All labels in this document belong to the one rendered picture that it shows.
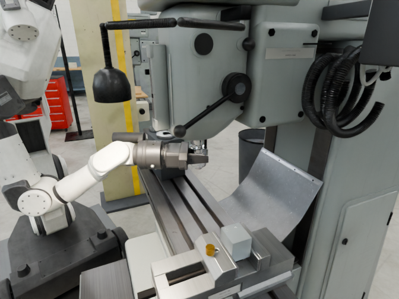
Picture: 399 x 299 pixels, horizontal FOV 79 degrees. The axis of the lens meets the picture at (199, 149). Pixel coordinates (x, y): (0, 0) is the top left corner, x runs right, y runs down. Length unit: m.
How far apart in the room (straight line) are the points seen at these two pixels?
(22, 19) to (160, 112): 0.39
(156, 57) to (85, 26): 1.75
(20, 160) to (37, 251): 0.86
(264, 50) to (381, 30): 0.22
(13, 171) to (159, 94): 0.44
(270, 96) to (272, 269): 0.43
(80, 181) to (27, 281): 0.72
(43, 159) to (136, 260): 0.61
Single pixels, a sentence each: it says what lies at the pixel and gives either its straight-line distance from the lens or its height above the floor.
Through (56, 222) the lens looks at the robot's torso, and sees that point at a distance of 1.51.
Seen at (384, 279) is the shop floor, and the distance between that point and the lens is 2.39.
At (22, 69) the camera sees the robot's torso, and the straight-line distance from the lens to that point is 0.83.
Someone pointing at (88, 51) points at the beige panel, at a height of 1.50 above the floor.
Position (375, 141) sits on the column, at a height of 1.27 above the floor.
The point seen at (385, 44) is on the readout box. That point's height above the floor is 1.55.
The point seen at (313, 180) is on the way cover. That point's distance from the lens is 0.90.
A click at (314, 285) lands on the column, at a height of 0.70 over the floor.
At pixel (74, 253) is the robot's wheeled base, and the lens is 1.46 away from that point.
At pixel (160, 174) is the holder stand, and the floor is 1.02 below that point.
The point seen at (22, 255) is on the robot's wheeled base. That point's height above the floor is 0.57.
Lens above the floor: 1.55
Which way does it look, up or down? 23 degrees down
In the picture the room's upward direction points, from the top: straight up
